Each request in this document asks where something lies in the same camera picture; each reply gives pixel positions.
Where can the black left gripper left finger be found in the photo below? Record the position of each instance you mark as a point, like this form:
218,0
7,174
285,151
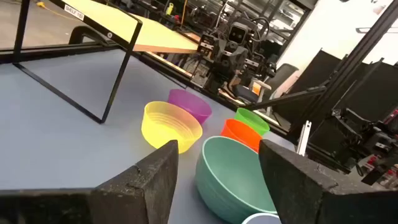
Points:
130,193

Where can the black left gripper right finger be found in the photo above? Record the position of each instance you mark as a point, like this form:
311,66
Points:
311,193

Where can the small yellow plastic bowl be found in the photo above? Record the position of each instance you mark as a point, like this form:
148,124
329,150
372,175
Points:
168,124

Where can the small orange plastic bowl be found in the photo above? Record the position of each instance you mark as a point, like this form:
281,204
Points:
239,132

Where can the small green plastic bowl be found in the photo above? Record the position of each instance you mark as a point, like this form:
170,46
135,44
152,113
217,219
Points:
252,119

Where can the red bowl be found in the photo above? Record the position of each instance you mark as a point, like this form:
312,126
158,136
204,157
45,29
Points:
192,105

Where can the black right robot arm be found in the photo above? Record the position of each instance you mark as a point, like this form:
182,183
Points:
351,130

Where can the large light blue bowl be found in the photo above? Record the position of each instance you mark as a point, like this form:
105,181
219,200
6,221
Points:
258,219

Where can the large green bowl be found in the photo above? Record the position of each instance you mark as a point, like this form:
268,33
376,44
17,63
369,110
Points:
230,174

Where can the black partition panel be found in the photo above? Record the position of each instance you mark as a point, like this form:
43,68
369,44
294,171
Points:
314,71

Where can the black background robot machine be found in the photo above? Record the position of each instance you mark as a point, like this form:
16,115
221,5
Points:
233,53

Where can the yellow bottle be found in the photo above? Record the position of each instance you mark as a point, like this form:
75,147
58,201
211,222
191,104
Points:
169,8

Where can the white metal bracket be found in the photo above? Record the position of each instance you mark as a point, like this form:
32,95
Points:
304,137

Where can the black diagonal frame strut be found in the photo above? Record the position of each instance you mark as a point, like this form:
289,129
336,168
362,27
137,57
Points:
289,98

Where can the black aluminium frame post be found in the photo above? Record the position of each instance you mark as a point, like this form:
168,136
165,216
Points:
351,62

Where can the black metal table frame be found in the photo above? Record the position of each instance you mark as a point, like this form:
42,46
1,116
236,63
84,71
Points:
31,53

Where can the wooden shelf with black frame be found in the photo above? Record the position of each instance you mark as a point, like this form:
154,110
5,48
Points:
102,21

